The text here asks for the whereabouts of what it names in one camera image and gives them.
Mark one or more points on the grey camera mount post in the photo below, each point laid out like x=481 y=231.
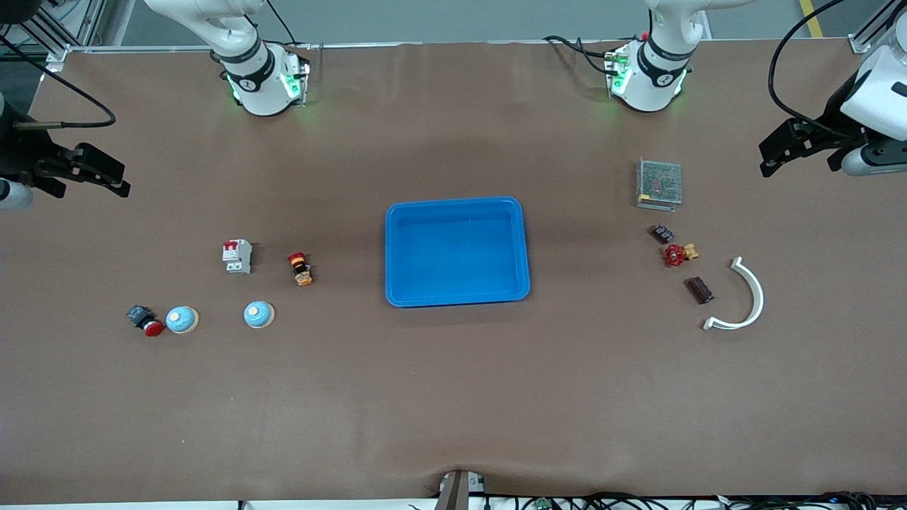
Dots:
x=459 y=492

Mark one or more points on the brown table cover sheet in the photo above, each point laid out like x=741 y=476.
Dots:
x=453 y=389

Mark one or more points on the aluminium frame profile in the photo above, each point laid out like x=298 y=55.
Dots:
x=861 y=44
x=42 y=35

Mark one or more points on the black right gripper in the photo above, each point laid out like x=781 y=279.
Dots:
x=21 y=151

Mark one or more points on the light blue dome bell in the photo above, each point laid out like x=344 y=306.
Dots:
x=181 y=323
x=257 y=317

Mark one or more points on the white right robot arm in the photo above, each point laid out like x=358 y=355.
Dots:
x=255 y=78

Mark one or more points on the white circuit breaker red switch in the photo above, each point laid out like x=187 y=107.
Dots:
x=237 y=256

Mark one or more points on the blue plastic tray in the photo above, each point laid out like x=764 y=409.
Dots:
x=457 y=255

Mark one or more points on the white curved plastic bracket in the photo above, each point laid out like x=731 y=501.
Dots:
x=757 y=297

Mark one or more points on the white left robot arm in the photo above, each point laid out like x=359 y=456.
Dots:
x=652 y=78

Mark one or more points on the long dark brown capacitor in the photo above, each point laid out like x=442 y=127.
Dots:
x=699 y=290

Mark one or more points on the red orange push-button switch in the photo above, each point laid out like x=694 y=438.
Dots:
x=300 y=269

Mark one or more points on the red mushroom emergency stop button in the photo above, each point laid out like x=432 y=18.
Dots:
x=145 y=320

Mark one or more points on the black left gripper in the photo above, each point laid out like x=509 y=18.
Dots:
x=833 y=117

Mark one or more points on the black connector block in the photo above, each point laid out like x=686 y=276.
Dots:
x=662 y=234

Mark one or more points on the metal mesh power supply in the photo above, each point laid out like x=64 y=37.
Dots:
x=659 y=183

